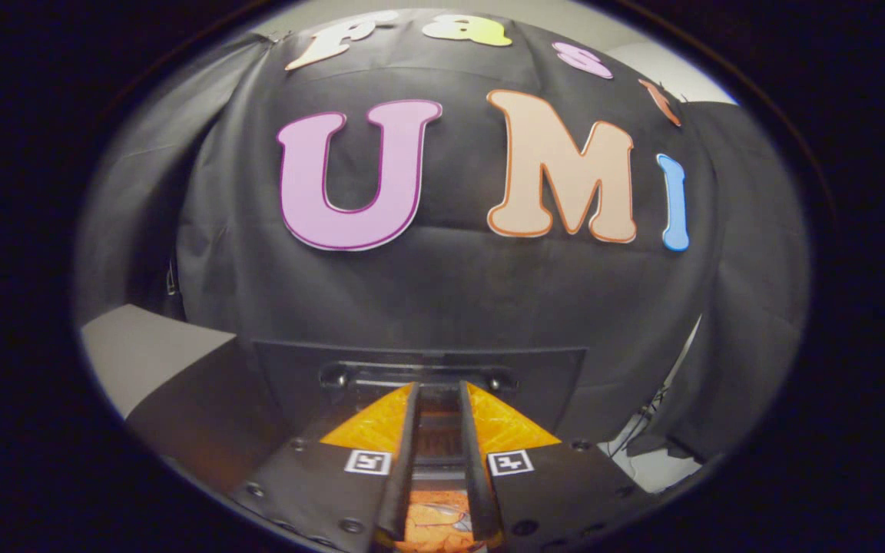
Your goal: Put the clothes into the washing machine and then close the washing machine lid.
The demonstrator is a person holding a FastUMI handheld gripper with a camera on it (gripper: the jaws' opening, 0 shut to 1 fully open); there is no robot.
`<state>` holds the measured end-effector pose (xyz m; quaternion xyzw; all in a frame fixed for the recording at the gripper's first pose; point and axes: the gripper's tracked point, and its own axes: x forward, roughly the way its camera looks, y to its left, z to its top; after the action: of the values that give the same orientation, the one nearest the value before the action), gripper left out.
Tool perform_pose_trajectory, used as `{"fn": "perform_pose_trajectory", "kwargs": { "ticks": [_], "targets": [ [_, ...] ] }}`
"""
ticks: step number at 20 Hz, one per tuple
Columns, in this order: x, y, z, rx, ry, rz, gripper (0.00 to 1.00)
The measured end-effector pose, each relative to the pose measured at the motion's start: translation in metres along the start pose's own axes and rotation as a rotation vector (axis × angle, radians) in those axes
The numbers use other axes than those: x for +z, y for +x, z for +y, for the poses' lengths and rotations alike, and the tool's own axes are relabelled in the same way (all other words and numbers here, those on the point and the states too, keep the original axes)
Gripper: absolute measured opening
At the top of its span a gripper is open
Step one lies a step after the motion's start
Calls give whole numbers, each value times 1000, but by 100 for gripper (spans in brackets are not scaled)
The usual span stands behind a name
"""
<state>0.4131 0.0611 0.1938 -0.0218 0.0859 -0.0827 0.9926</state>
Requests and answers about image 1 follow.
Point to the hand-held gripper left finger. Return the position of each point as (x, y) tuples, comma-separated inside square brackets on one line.
[(404, 468)]

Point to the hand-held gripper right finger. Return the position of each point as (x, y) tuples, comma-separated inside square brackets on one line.
[(477, 476)]

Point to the orange shirt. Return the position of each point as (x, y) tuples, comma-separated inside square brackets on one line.
[(435, 526)]

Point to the black backdrop cloth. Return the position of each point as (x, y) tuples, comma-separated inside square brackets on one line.
[(450, 284)]

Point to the beige and black cabinet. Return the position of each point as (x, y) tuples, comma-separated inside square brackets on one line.
[(150, 346)]

